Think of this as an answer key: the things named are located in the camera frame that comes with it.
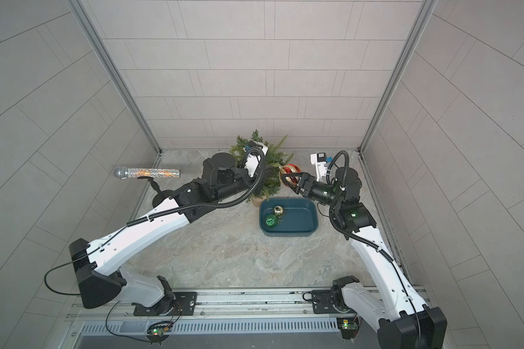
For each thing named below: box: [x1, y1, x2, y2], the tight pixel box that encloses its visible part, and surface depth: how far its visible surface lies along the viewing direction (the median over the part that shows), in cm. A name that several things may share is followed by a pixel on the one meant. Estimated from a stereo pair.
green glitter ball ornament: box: [264, 213, 278, 228], surface depth 88 cm
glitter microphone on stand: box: [113, 165, 182, 208], surface depth 82 cm
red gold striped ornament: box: [279, 163, 303, 187], surface depth 64 cm
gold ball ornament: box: [273, 205, 284, 218], surface depth 91 cm
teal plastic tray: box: [259, 197, 319, 238], surface depth 91 cm
